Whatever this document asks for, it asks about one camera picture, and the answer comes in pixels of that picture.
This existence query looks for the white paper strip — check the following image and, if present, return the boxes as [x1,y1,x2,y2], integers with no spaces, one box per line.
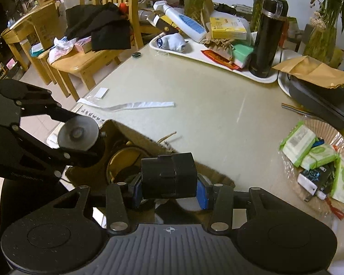
[77,99,176,112]

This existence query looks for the white plastic bag with papers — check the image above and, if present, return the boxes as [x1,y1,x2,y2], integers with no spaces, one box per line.
[47,36,78,63]

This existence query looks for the black thermos bottle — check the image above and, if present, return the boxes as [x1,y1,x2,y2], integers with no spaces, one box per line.
[248,0,289,78]

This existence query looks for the white lotion bottle blue label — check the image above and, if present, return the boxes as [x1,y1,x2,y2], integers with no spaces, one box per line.
[153,0,208,43]

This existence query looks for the rainbow ribbon cable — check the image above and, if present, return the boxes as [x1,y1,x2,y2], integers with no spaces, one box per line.
[281,102,310,116]

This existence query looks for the brown cardboard box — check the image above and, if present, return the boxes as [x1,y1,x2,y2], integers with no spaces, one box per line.
[65,119,236,207]

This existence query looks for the white plate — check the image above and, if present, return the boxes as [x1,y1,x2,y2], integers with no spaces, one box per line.
[277,49,301,95]

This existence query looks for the wooden side table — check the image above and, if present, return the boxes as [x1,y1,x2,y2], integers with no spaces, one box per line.
[0,0,64,72]

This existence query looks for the black garment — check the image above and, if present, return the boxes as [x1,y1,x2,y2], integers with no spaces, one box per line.
[65,2,132,51]

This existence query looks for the green wet wipes packet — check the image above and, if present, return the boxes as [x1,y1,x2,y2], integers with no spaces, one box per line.
[279,120,317,167]
[331,156,344,205]
[301,143,339,171]

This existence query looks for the black zipper case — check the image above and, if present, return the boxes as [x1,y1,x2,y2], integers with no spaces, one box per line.
[287,76,344,130]

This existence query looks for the pink box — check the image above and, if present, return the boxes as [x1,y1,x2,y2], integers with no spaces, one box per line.
[73,36,93,53]

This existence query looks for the brown paper envelope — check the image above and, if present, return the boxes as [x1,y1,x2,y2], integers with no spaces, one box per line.
[272,56,344,90]

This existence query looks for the small black hexagonal box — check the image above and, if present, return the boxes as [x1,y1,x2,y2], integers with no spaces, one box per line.
[140,152,198,199]

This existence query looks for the crumpled brown paper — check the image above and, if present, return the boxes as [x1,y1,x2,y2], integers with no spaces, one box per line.
[202,37,236,52]

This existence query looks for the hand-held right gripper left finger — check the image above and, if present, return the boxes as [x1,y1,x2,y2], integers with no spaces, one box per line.
[46,173,144,232]

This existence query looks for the red envelope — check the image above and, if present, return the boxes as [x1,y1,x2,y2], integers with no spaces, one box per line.
[201,49,244,72]

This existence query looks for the small white paper slip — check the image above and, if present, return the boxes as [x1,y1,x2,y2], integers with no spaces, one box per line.
[93,87,109,99]

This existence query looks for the white serving tray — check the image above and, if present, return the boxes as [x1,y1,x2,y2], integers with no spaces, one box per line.
[148,33,279,84]

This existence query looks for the glass vase leafy plant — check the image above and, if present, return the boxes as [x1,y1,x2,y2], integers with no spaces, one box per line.
[302,8,344,65]

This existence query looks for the black and gold box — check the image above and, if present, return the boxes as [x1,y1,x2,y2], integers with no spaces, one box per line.
[153,14,180,35]

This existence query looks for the glass vase dried stems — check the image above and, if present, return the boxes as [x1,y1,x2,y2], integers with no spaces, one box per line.
[179,0,206,26]

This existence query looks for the plate of green wipe packets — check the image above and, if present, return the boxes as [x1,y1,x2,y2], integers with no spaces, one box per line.
[279,119,344,215]

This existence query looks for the white sock blue trim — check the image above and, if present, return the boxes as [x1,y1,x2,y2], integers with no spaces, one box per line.
[155,33,187,52]

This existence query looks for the wooden chair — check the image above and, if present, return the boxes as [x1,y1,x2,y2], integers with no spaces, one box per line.
[47,0,154,101]
[31,0,89,85]

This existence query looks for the black and white packet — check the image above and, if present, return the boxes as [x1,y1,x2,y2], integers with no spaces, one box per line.
[297,163,337,199]

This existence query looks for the torn cardboard piece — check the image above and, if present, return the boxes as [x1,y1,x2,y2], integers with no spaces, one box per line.
[202,0,216,33]

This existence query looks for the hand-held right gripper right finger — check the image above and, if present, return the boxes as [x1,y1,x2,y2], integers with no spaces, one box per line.
[196,175,290,232]

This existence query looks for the printed paper label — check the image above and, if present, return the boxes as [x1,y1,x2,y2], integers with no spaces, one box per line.
[75,104,105,127]

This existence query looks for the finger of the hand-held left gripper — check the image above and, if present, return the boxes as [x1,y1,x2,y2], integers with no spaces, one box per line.
[0,79,83,123]
[6,124,99,175]

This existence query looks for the glass vase green stems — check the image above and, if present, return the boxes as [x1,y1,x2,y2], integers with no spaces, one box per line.
[251,0,286,33]

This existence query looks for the yellow carton box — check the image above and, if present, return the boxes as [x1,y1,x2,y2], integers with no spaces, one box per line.
[209,16,247,41]

